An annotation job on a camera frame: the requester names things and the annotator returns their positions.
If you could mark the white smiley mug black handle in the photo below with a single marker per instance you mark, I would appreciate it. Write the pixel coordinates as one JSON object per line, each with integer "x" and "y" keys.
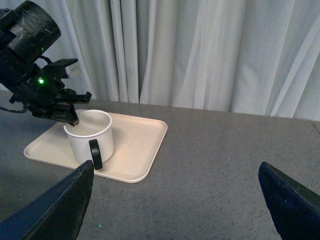
{"x": 92, "y": 138}

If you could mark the light grey curtain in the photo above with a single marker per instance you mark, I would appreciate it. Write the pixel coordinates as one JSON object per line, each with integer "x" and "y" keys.
{"x": 258, "y": 57}

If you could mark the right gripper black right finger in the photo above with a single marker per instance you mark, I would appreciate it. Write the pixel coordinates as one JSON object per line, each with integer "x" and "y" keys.
{"x": 294, "y": 209}

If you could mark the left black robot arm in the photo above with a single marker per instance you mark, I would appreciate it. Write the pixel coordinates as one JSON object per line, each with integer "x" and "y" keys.
{"x": 25, "y": 34}

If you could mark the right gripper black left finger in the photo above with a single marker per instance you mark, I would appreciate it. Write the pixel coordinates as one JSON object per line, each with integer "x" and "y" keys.
{"x": 57, "y": 214}

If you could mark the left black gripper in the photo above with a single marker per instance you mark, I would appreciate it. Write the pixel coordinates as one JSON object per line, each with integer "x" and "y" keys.
{"x": 45, "y": 95}

